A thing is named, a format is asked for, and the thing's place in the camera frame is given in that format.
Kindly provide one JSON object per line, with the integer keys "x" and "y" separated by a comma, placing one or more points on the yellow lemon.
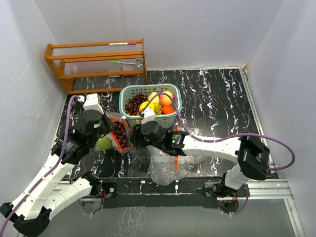
{"x": 148, "y": 104}

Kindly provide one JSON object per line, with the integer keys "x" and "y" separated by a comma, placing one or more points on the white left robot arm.
{"x": 33, "y": 210}

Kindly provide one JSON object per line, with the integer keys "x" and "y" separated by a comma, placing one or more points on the pink white marker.
{"x": 122, "y": 43}

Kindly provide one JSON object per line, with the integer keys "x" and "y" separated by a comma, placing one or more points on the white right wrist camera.
{"x": 148, "y": 115}

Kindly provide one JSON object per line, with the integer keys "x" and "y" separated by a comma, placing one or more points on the wooden rack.
{"x": 89, "y": 60}

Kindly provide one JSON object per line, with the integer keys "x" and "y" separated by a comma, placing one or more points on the clear zip top bag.
{"x": 113, "y": 116}

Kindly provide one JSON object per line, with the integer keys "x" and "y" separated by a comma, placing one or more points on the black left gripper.
{"x": 107, "y": 128}

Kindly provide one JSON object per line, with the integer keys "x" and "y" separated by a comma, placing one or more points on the black metal base rail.
{"x": 188, "y": 192}

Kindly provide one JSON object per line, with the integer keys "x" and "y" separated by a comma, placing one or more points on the green custard apple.
{"x": 103, "y": 144}

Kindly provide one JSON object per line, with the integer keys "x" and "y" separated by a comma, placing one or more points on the green white marker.
{"x": 121, "y": 62}

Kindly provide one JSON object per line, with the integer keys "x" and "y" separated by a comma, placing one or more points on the clear zip bag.
{"x": 113, "y": 116}
{"x": 164, "y": 169}

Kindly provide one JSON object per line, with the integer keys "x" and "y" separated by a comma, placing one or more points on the orange peach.
{"x": 165, "y": 98}

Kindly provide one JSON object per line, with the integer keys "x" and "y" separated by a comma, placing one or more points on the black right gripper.
{"x": 138, "y": 136}

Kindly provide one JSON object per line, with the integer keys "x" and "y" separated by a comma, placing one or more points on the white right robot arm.
{"x": 249, "y": 153}

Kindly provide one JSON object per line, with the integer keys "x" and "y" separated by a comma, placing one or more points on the dark red grapes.
{"x": 120, "y": 133}

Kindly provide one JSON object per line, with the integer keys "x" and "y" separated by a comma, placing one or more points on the yellow pear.
{"x": 154, "y": 98}

